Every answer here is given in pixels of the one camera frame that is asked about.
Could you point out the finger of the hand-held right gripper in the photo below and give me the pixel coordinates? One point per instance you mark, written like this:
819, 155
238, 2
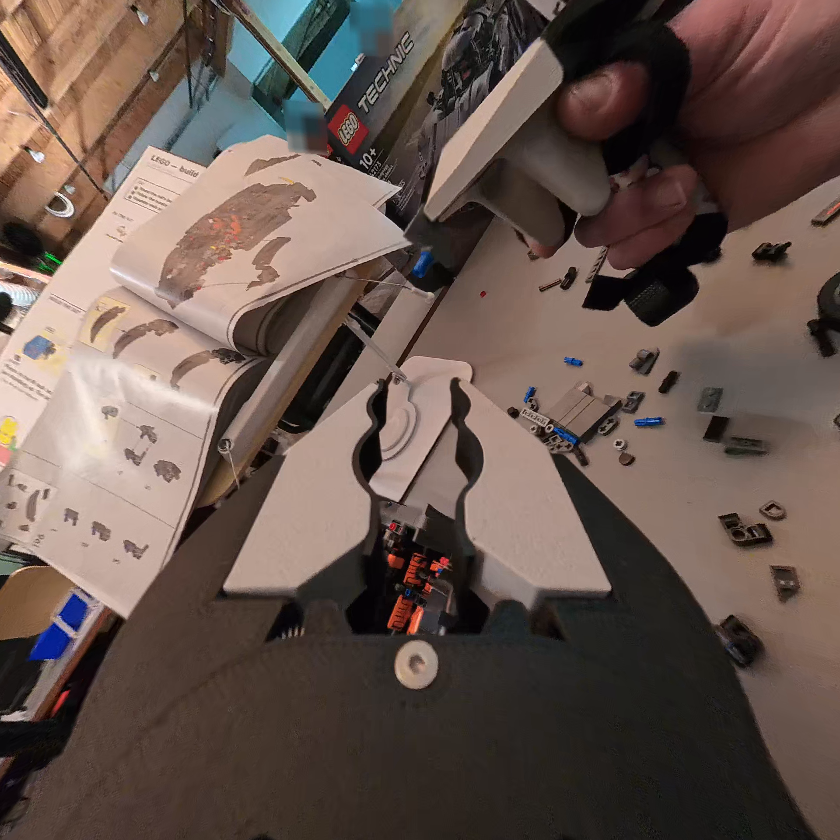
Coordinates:
499, 118

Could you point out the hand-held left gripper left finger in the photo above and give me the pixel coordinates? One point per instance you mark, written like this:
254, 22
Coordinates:
295, 525

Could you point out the scattered loose lego pieces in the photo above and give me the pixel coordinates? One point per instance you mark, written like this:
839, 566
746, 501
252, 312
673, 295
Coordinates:
745, 530

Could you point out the lego instruction booklet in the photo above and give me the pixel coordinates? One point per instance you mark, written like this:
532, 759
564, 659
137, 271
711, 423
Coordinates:
229, 216

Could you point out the black lego tyre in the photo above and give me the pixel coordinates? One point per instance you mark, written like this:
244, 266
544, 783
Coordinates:
827, 308
663, 298

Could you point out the white book stand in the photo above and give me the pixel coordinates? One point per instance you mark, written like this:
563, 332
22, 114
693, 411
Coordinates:
420, 407

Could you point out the printed instruction sheet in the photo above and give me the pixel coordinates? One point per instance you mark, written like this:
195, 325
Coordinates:
85, 229

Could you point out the blue lego pin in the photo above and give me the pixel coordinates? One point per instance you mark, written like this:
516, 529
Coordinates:
423, 262

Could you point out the lego set box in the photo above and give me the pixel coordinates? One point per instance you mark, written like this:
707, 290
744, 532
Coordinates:
394, 85

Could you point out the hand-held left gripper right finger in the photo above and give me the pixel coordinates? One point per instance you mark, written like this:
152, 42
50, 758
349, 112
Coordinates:
538, 525

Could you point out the person's right hand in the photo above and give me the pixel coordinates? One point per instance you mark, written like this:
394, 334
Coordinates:
754, 98

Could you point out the lego car model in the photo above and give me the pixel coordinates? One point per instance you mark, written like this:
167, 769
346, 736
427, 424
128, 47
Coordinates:
420, 577

